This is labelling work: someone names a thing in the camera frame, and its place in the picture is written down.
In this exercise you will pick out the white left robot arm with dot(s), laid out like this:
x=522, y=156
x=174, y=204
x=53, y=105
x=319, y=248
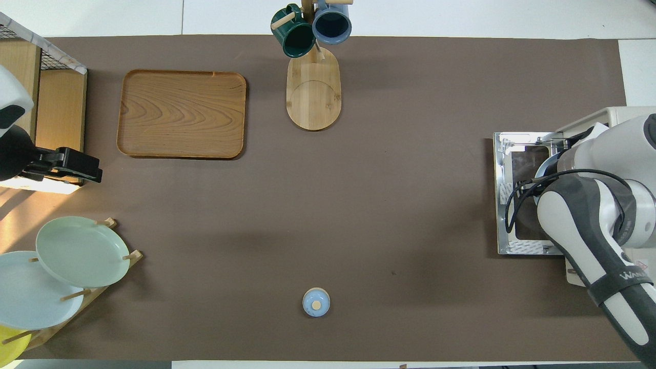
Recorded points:
x=10, y=97

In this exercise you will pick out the wooden plate rack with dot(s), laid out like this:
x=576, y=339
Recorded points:
x=136, y=254

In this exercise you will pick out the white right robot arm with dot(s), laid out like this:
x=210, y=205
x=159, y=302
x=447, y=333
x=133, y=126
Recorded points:
x=579, y=220

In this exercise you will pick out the small blue jar wooden knob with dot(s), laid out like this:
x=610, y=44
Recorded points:
x=316, y=303

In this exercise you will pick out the brown table mat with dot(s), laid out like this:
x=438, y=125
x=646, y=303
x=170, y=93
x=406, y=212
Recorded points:
x=359, y=205

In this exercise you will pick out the yellow plate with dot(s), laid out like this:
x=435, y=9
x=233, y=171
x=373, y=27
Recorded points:
x=13, y=354

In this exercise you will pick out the light blue dinner plate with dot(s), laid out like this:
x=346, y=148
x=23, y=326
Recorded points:
x=31, y=302

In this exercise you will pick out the wooden mug tree stand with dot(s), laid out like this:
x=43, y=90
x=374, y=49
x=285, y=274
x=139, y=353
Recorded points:
x=312, y=97

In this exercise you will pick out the rectangular wooden tray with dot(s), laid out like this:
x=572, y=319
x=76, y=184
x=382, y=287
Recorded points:
x=179, y=113

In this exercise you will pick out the silver oven knob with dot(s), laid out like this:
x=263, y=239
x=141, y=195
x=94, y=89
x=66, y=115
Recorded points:
x=574, y=273

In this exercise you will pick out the dark green mug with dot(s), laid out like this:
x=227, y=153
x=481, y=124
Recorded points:
x=297, y=42

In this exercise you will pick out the blue mug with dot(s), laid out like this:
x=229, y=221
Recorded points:
x=332, y=25

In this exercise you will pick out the pale green plate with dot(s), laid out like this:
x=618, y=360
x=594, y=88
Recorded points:
x=82, y=251

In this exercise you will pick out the cream toaster oven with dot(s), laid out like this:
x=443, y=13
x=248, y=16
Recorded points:
x=615, y=114

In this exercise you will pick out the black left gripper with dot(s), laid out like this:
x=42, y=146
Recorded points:
x=59, y=163

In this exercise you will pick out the glass oven door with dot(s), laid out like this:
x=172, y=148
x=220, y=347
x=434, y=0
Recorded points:
x=517, y=247

